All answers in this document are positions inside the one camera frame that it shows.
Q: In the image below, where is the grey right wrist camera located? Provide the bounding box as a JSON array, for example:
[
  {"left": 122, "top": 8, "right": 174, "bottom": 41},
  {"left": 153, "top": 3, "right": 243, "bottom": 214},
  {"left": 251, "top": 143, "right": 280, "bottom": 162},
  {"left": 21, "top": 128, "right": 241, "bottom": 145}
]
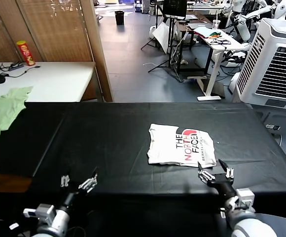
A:
[{"left": 228, "top": 188, "right": 256, "bottom": 210}]

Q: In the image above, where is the red chips can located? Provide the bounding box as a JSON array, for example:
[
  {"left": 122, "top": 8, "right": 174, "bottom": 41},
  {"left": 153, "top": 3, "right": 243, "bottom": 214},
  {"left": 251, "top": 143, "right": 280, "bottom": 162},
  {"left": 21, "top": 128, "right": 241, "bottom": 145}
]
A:
[{"left": 16, "top": 40, "right": 36, "bottom": 67}]

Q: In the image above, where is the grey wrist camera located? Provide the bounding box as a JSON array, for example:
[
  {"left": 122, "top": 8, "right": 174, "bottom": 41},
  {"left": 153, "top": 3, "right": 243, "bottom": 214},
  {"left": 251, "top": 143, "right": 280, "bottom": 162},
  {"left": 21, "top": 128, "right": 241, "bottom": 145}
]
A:
[
  {"left": 23, "top": 203, "right": 55, "bottom": 225},
  {"left": 228, "top": 188, "right": 256, "bottom": 210}
]

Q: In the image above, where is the white humanoid robot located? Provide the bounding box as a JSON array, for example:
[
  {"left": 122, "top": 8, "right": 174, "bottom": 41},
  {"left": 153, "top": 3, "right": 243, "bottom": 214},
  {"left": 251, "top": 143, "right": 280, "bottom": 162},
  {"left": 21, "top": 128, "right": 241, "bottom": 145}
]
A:
[
  {"left": 241, "top": 0, "right": 286, "bottom": 24},
  {"left": 221, "top": 0, "right": 252, "bottom": 42}
]

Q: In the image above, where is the black monitor stand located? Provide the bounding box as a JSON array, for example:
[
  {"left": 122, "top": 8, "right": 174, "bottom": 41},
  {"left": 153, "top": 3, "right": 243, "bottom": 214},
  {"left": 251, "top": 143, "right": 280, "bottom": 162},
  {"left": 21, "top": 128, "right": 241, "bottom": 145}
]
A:
[{"left": 147, "top": 14, "right": 183, "bottom": 74}]

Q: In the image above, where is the black cable bundle on desk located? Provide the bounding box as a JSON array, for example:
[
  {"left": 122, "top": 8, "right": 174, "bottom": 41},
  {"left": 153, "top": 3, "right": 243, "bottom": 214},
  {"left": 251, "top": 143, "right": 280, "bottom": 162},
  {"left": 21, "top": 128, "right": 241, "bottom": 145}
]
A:
[{"left": 207, "top": 36, "right": 232, "bottom": 45}]

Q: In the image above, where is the black cable on side table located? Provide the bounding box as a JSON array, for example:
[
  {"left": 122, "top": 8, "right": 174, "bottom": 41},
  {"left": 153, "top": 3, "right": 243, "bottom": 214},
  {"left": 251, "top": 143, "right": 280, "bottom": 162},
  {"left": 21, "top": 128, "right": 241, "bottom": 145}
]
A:
[{"left": 0, "top": 63, "right": 40, "bottom": 79}]

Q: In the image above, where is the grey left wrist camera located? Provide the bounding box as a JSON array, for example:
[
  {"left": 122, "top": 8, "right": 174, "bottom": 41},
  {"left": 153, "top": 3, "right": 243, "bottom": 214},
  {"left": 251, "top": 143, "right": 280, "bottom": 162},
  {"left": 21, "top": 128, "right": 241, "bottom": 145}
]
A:
[{"left": 23, "top": 203, "right": 55, "bottom": 225}]

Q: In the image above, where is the black monitor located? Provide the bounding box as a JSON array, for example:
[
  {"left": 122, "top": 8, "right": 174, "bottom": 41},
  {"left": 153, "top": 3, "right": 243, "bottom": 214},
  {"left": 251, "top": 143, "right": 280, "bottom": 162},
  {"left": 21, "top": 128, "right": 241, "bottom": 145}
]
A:
[{"left": 162, "top": 0, "right": 187, "bottom": 21}]

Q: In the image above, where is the white side table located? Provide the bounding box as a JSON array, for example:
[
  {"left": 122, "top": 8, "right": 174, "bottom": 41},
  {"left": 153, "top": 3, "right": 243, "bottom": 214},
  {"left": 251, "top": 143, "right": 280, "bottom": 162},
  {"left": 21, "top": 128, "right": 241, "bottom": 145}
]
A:
[{"left": 0, "top": 61, "right": 96, "bottom": 103}]

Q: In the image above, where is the white reflector board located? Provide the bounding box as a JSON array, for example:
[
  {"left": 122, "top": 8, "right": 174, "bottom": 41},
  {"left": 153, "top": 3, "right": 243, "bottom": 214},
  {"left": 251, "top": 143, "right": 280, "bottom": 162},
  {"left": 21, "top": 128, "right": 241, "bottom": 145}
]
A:
[{"left": 152, "top": 21, "right": 170, "bottom": 54}]

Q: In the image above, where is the clear plastic cup with straw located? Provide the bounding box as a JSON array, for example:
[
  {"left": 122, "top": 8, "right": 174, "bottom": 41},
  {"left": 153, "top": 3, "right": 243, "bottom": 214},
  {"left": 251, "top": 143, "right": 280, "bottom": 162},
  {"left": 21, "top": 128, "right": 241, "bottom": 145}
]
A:
[{"left": 212, "top": 12, "right": 221, "bottom": 30}]

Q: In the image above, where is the white air cooler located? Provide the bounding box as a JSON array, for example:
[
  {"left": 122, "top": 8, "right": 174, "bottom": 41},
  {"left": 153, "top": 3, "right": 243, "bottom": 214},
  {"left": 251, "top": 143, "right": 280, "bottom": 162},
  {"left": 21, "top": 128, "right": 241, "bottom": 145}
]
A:
[{"left": 232, "top": 17, "right": 286, "bottom": 134}]

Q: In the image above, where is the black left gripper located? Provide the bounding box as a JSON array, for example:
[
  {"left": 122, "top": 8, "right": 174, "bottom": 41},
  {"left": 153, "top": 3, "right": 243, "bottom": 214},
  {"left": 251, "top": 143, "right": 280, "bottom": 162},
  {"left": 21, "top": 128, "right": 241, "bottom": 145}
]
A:
[{"left": 60, "top": 166, "right": 99, "bottom": 209}]

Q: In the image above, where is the teal cloth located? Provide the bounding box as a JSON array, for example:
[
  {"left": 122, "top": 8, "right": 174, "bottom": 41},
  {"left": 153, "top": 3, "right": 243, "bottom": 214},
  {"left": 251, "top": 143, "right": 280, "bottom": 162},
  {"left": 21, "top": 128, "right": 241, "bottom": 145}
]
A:
[{"left": 193, "top": 26, "right": 214, "bottom": 38}]

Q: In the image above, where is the black table cover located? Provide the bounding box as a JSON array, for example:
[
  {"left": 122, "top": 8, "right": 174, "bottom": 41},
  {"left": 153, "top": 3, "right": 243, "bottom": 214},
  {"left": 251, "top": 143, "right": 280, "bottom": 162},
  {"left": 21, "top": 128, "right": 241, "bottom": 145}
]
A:
[{"left": 0, "top": 101, "right": 286, "bottom": 237}]

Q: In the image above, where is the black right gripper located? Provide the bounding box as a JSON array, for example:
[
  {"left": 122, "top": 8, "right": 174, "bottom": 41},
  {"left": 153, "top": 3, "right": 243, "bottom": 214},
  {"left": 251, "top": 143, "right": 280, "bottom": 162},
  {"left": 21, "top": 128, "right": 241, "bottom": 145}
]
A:
[{"left": 197, "top": 158, "right": 237, "bottom": 198}]

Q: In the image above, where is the white printed t-shirt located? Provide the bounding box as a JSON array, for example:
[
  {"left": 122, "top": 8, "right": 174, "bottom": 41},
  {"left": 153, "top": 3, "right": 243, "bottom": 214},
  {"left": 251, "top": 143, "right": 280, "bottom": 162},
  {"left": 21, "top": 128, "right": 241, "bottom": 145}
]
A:
[{"left": 146, "top": 123, "right": 217, "bottom": 168}]

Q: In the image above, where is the white standing desk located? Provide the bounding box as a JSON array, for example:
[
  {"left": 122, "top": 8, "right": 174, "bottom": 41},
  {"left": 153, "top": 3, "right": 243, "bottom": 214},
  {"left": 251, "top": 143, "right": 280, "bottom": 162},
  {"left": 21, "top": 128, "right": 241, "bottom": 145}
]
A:
[{"left": 186, "top": 23, "right": 244, "bottom": 101}]

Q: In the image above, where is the grey laptop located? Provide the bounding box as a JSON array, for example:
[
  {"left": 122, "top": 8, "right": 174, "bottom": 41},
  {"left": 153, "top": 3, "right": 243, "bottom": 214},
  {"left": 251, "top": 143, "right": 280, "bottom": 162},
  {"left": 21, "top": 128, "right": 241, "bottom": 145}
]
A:
[{"left": 187, "top": 21, "right": 213, "bottom": 30}]

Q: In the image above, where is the light green t-shirt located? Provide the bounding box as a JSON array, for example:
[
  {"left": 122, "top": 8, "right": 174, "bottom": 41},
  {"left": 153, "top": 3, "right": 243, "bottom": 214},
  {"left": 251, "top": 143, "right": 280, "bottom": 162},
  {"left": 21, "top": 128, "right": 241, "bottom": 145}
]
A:
[{"left": 0, "top": 86, "right": 33, "bottom": 149}]

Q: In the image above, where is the wooden folding screen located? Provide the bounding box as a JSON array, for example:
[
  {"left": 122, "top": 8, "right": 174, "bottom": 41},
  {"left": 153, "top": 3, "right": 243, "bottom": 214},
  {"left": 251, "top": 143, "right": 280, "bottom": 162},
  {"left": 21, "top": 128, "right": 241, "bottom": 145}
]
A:
[{"left": 0, "top": 0, "right": 113, "bottom": 102}]

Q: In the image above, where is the black trash bin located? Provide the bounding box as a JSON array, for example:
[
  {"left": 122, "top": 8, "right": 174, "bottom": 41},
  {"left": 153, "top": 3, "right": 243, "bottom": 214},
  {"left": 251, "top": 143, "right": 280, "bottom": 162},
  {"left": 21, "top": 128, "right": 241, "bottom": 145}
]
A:
[{"left": 114, "top": 10, "right": 125, "bottom": 26}]

